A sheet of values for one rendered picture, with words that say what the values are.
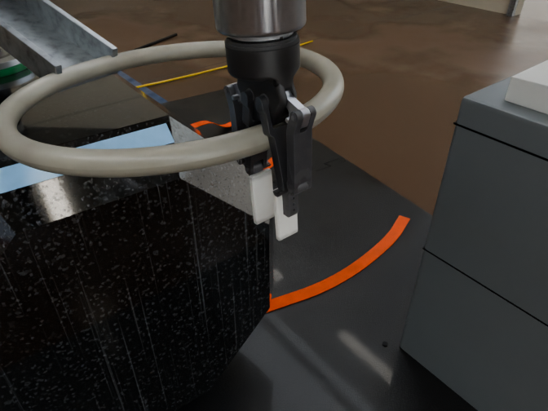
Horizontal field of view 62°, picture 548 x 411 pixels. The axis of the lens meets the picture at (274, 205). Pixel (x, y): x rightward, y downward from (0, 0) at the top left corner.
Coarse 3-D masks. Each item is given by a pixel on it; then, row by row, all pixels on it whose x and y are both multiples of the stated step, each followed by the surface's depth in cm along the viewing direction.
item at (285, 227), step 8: (280, 200) 53; (280, 208) 53; (280, 216) 54; (296, 216) 56; (280, 224) 54; (288, 224) 55; (296, 224) 56; (280, 232) 55; (288, 232) 56; (280, 240) 56
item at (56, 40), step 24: (0, 0) 92; (24, 0) 91; (48, 0) 87; (0, 24) 78; (24, 24) 88; (48, 24) 90; (72, 24) 85; (24, 48) 77; (48, 48) 84; (72, 48) 86; (96, 48) 83; (48, 72) 76
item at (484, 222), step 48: (480, 96) 91; (480, 144) 92; (528, 144) 84; (480, 192) 96; (528, 192) 88; (432, 240) 111; (480, 240) 100; (528, 240) 91; (432, 288) 117; (480, 288) 105; (528, 288) 95; (432, 336) 124; (480, 336) 110; (528, 336) 100; (480, 384) 116; (528, 384) 104
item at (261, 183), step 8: (256, 176) 55; (264, 176) 56; (256, 184) 56; (264, 184) 57; (256, 192) 57; (264, 192) 57; (272, 192) 58; (256, 200) 57; (264, 200) 58; (272, 200) 59; (256, 208) 58; (264, 208) 58; (272, 208) 59; (256, 216) 58; (264, 216) 59; (272, 216) 60
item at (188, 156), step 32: (96, 64) 80; (128, 64) 83; (320, 64) 69; (32, 96) 68; (320, 96) 57; (0, 128) 55; (256, 128) 50; (32, 160) 50; (64, 160) 48; (96, 160) 47; (128, 160) 47; (160, 160) 47; (192, 160) 47; (224, 160) 48
